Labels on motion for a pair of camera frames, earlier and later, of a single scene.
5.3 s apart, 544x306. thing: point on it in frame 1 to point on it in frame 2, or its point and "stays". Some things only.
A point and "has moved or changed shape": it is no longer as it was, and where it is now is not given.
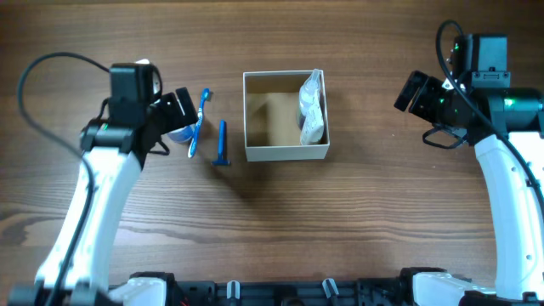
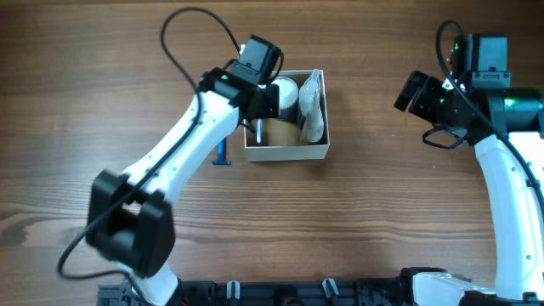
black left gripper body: [172, 112] to [269, 100]
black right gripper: [419, 94] stays
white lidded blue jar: [184, 134] has moved or changed shape
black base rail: [280, 291] stays
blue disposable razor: [222, 159] stays
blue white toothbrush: [194, 144] has moved or changed shape
